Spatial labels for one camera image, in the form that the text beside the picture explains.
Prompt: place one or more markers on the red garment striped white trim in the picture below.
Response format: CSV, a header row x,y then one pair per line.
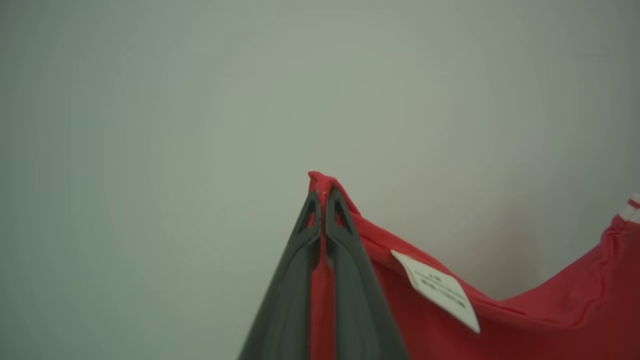
x,y
550,325

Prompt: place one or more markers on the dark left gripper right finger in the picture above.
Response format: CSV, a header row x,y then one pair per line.
x,y
357,310

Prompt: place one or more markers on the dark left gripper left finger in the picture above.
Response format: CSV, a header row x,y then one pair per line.
x,y
287,310

